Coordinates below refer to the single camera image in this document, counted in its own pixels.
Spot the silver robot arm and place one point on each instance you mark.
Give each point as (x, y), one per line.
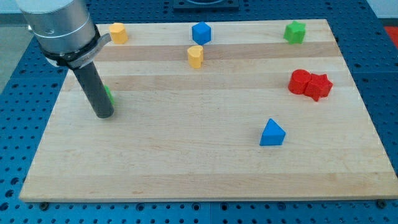
(65, 31)

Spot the green circle block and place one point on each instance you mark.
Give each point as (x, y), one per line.
(109, 94)

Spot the yellow hexagon block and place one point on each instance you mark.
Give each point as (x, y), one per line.
(118, 33)

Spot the wooden board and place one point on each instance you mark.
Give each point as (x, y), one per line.
(185, 134)

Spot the yellow heart block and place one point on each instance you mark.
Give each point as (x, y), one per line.
(195, 56)

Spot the blue triangle block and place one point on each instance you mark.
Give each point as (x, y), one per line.
(272, 135)

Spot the blue cube block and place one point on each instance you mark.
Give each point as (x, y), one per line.
(201, 33)

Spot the red cylinder block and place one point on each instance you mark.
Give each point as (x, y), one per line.
(298, 81)

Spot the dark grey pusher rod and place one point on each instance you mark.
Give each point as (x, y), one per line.
(94, 90)

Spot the red star block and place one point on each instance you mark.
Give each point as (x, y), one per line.
(318, 87)

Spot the green star block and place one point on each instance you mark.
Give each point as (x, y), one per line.
(295, 32)

